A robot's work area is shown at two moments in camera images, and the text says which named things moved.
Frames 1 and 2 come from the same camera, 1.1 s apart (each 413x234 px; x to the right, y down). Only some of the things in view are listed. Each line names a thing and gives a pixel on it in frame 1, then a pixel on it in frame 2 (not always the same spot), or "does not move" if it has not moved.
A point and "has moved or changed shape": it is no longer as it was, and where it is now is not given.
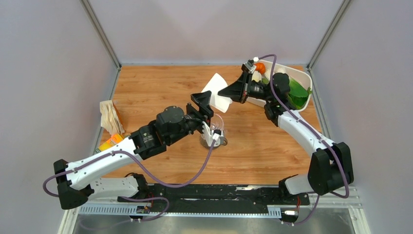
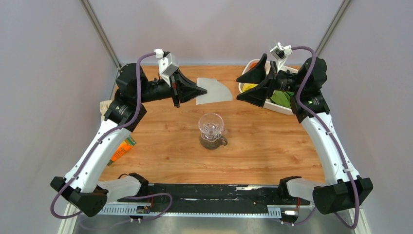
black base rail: [188, 197] does not move
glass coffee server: [203, 142] does not move
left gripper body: [194, 118] to [173, 84]
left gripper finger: [203, 99] to [186, 91]
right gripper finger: [237, 90] to [258, 96]
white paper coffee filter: [215, 84] has moved or changed shape
